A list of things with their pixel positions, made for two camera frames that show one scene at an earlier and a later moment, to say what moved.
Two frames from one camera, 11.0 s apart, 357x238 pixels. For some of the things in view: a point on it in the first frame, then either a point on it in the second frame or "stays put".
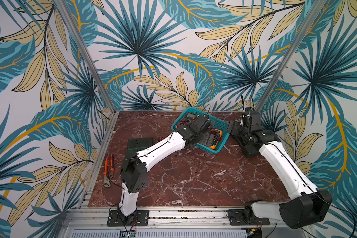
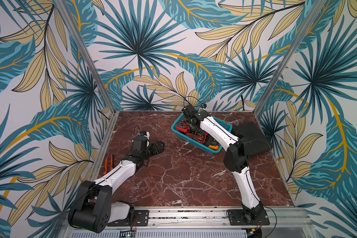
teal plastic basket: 214,131 stays put
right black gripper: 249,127 -> 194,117
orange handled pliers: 107,179 stays put
